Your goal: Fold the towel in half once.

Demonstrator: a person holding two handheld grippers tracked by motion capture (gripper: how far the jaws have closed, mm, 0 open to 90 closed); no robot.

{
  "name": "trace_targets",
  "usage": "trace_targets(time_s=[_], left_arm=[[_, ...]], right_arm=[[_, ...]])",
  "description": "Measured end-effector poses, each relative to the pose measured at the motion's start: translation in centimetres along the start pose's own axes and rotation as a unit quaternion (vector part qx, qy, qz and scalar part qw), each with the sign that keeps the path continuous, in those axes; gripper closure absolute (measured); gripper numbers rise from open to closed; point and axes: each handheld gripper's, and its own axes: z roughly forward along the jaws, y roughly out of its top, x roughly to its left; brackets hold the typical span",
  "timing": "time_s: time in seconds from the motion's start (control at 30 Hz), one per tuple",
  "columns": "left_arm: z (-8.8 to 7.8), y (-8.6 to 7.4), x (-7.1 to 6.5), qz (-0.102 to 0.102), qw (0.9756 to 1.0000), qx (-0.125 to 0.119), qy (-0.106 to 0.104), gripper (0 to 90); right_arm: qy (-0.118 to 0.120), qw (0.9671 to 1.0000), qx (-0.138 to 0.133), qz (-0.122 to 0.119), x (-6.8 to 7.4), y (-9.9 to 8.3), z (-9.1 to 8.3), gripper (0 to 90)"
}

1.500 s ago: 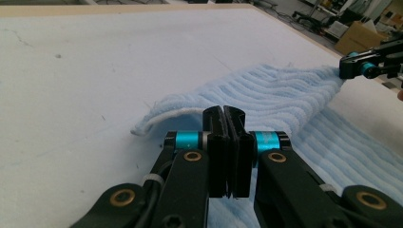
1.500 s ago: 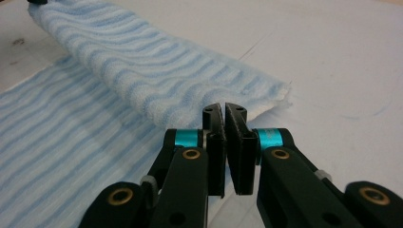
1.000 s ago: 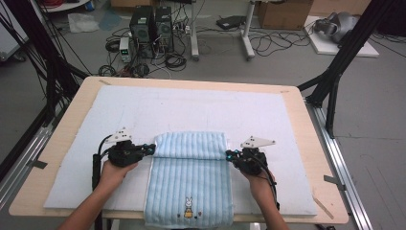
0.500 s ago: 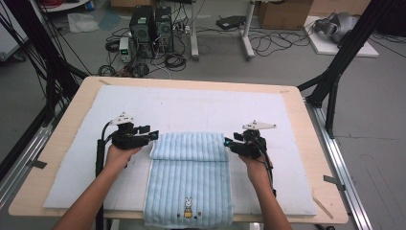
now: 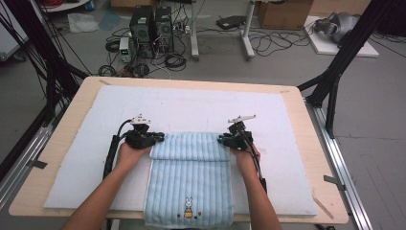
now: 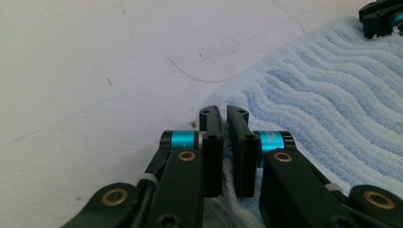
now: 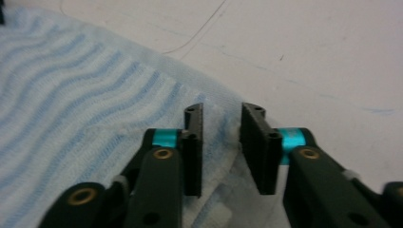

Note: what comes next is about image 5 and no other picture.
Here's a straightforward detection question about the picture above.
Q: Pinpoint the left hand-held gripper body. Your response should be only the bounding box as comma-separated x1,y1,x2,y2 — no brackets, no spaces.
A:
124,113,158,150

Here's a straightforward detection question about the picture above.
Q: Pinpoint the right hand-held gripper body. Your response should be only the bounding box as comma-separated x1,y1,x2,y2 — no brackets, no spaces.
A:
226,113,258,151

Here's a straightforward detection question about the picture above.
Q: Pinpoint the light blue striped towel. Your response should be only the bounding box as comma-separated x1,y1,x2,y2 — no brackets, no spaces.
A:
143,131,235,230

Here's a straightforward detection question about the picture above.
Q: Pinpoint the person's left hand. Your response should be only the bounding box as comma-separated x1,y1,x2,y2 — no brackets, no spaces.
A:
114,142,153,173

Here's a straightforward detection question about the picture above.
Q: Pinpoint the person's right hand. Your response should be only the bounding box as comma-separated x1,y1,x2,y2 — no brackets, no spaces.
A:
231,146,261,175

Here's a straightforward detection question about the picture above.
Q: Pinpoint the white foam mat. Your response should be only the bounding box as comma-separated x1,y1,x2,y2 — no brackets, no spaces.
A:
42,84,319,217

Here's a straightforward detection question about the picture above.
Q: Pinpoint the white power supply box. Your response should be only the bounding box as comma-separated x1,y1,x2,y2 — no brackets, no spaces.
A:
118,36,133,63

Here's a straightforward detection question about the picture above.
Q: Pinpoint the black tape strip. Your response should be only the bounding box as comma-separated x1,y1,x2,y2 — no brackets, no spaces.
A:
27,159,49,170
323,174,347,192

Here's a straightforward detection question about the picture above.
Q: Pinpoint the black computer tower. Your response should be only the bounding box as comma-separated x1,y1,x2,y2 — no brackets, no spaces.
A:
154,6,175,54
128,5,156,60

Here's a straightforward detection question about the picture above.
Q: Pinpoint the white desk leg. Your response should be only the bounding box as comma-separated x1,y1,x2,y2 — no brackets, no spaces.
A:
240,0,257,60
189,0,201,61

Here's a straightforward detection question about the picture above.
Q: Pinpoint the black flat device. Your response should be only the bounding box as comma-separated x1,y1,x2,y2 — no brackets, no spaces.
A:
215,14,247,31

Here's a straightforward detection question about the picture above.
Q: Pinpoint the white floor board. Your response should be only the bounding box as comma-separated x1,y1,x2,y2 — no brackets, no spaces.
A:
303,15,380,58

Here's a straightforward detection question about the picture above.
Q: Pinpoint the clear plastic bag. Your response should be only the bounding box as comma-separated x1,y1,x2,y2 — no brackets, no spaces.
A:
67,12,101,35

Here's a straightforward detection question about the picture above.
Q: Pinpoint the cardboard box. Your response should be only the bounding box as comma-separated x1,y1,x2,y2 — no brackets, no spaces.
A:
309,0,373,17
257,0,314,32
109,0,158,10

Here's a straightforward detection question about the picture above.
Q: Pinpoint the grey helmet device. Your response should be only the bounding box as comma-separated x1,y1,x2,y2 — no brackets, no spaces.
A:
313,11,360,44

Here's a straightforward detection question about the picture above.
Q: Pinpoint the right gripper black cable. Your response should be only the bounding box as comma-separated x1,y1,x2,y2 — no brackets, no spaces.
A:
241,129,269,195

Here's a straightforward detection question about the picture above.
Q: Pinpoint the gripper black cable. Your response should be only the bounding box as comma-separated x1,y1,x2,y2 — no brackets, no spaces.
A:
101,118,134,180
241,129,269,195

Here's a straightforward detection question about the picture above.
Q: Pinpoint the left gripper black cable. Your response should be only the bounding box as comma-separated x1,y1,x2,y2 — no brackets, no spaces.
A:
101,118,134,180

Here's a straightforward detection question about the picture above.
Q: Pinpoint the coiled black cable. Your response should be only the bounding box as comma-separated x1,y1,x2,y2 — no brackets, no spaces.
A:
162,52,188,72

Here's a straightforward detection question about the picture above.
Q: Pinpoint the aluminium rail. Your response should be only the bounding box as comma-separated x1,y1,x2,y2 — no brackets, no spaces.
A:
0,106,66,210
304,98,374,230

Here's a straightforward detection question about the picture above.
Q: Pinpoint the tangle of floor cables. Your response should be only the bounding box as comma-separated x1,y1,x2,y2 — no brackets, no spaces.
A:
248,27,316,58

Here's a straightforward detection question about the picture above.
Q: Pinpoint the black metal frame stand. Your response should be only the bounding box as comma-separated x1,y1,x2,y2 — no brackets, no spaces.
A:
0,0,91,181
296,0,396,139

